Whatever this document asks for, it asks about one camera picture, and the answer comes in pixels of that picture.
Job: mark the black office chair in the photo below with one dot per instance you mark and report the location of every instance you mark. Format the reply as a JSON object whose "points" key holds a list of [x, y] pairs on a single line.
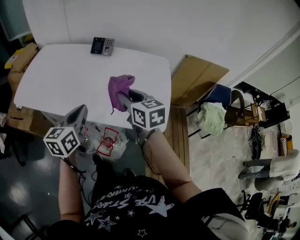
{"points": [[254, 207]]}

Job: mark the person's right forearm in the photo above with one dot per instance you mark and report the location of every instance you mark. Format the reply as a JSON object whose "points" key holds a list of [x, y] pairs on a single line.
{"points": [[164, 159]]}

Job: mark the flat brown cardboard sheet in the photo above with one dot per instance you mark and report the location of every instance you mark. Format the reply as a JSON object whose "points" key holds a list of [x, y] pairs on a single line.
{"points": [[199, 78]]}

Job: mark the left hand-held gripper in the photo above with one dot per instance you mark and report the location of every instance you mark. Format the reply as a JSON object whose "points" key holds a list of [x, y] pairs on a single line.
{"points": [[62, 140]]}

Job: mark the person's left forearm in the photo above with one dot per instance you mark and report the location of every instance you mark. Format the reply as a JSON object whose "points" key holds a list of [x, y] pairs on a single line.
{"points": [[69, 187]]}

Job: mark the clear plastic bag red label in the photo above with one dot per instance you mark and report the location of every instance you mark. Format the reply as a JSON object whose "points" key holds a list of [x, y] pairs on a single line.
{"points": [[108, 141]]}

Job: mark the yellow packet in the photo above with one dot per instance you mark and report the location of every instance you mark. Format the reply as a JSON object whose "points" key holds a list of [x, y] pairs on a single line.
{"points": [[10, 62]]}

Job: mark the brown cardboard box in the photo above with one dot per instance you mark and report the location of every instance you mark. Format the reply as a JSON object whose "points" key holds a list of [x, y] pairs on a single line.
{"points": [[20, 64]]}

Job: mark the blue folding chair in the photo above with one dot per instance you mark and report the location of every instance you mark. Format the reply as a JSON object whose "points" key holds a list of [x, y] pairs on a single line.
{"points": [[216, 95]]}

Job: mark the black star print shirt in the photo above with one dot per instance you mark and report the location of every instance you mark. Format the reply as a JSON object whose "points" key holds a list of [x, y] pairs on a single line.
{"points": [[131, 211]]}

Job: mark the white bucket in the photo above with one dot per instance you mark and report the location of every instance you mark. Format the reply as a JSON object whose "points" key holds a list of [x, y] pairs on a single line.
{"points": [[272, 140]]}

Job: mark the black keypad device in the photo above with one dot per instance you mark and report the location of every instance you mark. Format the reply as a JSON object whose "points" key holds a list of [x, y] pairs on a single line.
{"points": [[102, 46]]}

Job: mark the purple cloth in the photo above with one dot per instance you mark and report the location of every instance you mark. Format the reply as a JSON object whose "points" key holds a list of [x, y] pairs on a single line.
{"points": [[116, 90]]}

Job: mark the wooden chair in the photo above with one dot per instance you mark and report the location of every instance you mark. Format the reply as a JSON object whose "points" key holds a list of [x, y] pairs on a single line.
{"points": [[255, 112]]}

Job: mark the pale green cloth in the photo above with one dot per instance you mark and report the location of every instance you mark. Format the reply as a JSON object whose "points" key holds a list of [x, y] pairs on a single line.
{"points": [[211, 119]]}

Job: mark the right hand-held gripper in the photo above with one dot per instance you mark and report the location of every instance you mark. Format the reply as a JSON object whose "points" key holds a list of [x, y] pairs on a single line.
{"points": [[147, 112]]}

